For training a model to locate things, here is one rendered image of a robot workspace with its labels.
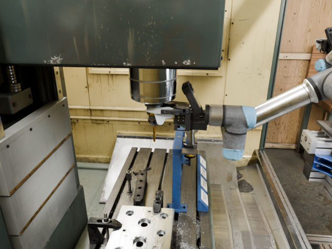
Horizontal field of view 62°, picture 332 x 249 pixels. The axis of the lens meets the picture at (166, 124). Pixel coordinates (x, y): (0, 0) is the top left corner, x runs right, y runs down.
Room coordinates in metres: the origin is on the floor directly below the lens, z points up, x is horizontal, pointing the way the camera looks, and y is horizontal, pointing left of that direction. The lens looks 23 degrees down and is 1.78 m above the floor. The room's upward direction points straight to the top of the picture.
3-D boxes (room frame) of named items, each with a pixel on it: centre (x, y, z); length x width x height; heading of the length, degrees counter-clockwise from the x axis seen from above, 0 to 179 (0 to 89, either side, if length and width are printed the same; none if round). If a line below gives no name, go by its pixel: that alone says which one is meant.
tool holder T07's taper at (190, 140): (1.10, -0.11, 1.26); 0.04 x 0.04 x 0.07
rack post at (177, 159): (1.05, -0.05, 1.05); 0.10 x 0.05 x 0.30; 84
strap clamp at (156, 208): (0.99, 0.03, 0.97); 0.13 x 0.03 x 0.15; 174
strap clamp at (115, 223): (0.85, 0.24, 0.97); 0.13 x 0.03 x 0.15; 84
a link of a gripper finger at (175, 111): (0.86, -0.03, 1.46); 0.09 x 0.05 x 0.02; 97
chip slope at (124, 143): (1.55, -0.03, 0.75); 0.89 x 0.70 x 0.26; 84
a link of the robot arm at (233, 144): (0.89, -0.24, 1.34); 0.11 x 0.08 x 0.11; 173
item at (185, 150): (1.05, -0.10, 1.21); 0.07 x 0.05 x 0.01; 84
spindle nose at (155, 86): (0.90, 0.04, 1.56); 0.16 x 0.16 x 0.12
